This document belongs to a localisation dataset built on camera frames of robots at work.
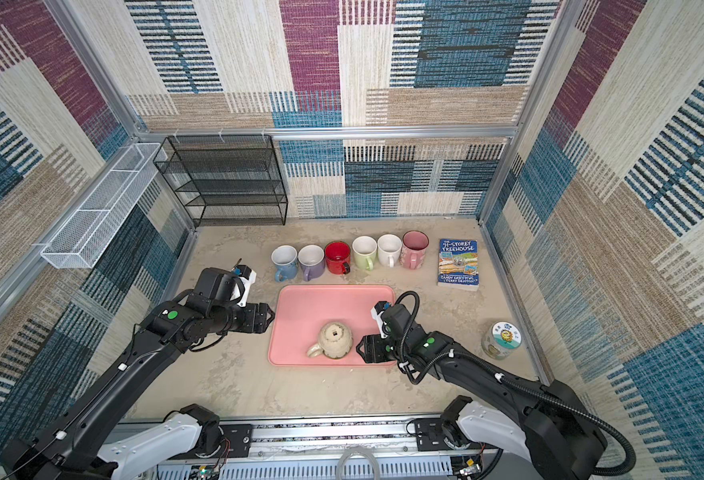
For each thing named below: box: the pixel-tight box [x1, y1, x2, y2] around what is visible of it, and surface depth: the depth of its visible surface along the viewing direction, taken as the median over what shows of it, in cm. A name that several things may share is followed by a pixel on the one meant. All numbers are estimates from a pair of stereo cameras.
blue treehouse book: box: [437, 239, 480, 291], surface depth 107 cm
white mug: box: [377, 233, 403, 268], surface depth 102 cm
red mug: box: [324, 240, 351, 275], surface depth 103 cm
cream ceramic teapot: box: [307, 322, 353, 359], surface depth 83 cm
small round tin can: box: [481, 321, 523, 361], surface depth 83 cm
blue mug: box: [271, 244, 298, 283], surface depth 100 cm
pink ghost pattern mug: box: [400, 230, 430, 270], surface depth 101 cm
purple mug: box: [298, 244, 326, 282], surface depth 104 cm
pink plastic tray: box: [268, 284, 396, 366], surface depth 94 cm
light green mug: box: [352, 235, 378, 271], surface depth 102 cm
